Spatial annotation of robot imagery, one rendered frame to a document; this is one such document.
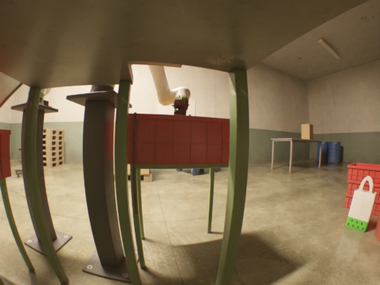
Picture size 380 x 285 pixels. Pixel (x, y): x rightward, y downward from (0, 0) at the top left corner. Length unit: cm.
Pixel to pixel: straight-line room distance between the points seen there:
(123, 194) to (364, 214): 172
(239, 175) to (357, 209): 141
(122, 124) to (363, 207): 176
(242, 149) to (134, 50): 35
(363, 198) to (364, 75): 717
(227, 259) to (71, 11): 69
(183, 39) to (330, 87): 872
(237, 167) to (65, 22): 49
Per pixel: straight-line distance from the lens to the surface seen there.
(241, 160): 41
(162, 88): 110
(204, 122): 74
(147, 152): 69
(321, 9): 30
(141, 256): 94
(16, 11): 36
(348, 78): 865
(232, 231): 47
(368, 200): 165
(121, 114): 53
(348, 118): 830
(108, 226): 84
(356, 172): 212
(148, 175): 286
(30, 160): 71
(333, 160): 747
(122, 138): 52
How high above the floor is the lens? 72
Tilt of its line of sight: level
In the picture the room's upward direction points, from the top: 1 degrees clockwise
